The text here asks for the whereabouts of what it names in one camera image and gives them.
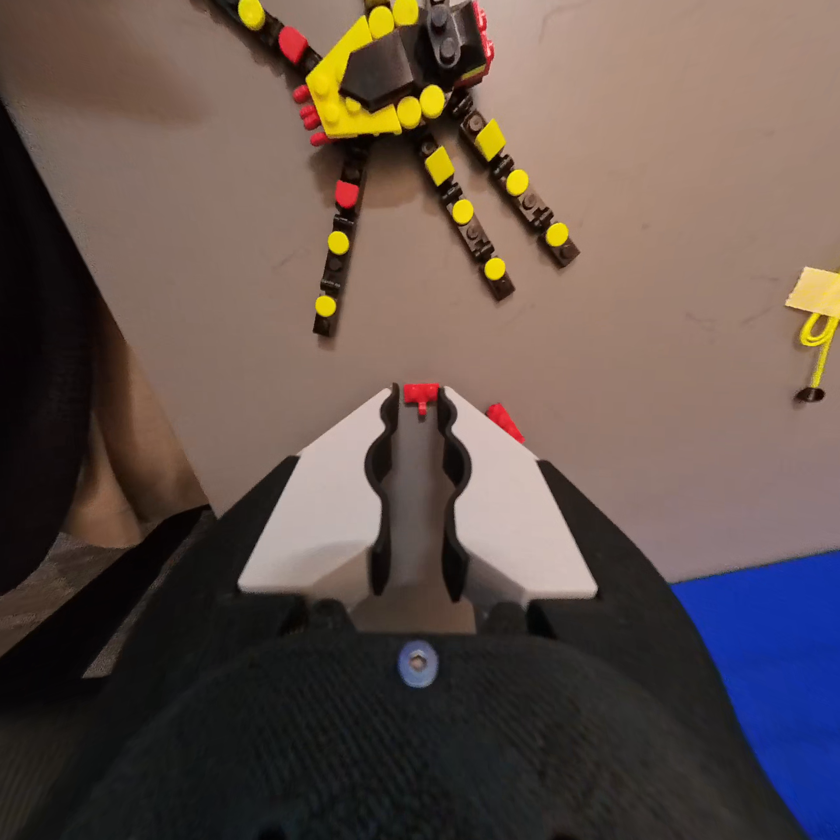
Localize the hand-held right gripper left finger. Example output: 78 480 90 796
238 382 401 614

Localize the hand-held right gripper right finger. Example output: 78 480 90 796
438 386 599 624

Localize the black yellow lego spider model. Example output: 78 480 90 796
210 0 581 339

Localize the red lego slope piece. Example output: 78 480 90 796
486 402 526 445

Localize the blue plastic bin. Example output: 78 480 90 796
669 550 840 840

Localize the yellow lego string with tag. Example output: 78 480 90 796
784 266 840 404

